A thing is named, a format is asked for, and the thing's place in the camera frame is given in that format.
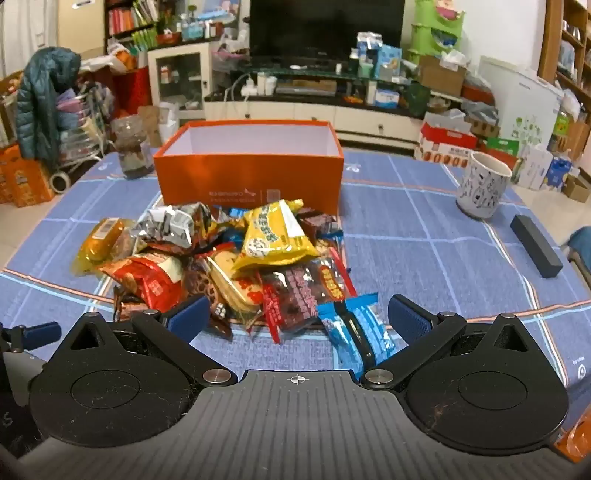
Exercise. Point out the teal chair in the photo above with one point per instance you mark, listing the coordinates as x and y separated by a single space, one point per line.
581 247

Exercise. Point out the orange plastic bag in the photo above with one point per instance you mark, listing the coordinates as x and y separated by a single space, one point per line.
575 441

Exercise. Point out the white mini fridge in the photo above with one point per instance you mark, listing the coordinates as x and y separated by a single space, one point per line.
521 106

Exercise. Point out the blue plaid tablecloth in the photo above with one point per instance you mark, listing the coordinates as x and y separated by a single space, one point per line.
425 249

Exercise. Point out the red bag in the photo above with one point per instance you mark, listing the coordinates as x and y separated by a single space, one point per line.
131 90

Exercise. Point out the tape roll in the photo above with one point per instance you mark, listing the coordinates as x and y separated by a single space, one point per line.
60 183

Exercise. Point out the long black box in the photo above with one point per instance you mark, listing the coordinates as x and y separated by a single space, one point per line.
535 244

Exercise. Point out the glass jar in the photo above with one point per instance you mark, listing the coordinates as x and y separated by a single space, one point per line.
133 147

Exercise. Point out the orange cardboard box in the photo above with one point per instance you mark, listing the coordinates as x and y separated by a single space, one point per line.
249 177

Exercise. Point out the green product box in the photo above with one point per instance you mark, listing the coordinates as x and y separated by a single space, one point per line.
502 146

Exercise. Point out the white patterned mug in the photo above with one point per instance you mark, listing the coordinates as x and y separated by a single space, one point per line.
482 189

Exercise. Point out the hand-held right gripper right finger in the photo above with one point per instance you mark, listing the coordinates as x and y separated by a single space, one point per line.
410 318

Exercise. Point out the yellow snack packet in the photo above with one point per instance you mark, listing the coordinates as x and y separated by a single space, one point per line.
272 240

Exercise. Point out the clear orange cake packet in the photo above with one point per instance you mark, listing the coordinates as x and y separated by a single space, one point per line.
99 240

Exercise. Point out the red and white carton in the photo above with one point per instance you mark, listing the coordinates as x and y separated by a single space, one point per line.
445 145

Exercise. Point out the brown cardboard box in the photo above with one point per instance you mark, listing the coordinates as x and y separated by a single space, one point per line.
441 76

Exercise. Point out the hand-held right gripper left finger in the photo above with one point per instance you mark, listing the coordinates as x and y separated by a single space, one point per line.
188 314

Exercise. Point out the dark teal puffer jacket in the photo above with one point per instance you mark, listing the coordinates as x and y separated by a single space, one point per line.
44 101

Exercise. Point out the black television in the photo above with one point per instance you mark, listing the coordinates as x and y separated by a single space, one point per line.
325 27

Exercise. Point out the brown chocolate packet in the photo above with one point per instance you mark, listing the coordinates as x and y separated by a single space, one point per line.
318 224

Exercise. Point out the beige biscuit packet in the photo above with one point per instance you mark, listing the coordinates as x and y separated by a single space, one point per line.
235 287

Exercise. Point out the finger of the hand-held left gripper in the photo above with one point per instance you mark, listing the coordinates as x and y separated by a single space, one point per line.
42 331

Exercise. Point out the dark bookshelf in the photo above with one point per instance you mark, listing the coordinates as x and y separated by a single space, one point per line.
134 21

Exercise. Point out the brown lotus root packet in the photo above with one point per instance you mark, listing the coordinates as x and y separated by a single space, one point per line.
203 281

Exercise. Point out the clear packet with orange label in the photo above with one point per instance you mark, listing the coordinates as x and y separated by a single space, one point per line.
333 282

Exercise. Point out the blue product box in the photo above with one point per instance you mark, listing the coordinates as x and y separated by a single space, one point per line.
559 174

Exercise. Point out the orange printed carton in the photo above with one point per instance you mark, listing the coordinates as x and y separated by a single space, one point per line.
23 177

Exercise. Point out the white glass-door cabinet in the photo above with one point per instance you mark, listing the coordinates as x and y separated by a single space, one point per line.
180 76

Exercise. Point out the blue snack packet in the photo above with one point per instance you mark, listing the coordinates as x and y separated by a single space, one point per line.
375 324

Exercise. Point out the wooden shelf unit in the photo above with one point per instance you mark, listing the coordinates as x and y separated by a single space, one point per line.
568 46

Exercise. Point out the clear dark red snack packet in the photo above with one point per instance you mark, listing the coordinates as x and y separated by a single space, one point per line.
291 300

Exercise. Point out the white television stand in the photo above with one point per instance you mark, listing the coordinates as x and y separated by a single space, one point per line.
314 115

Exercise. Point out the silver foil snack packet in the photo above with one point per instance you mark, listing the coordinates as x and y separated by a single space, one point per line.
171 226

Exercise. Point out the green plastic rack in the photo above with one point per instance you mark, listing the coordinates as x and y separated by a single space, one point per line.
434 32

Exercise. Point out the white product box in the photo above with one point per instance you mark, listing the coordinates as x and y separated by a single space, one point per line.
535 168

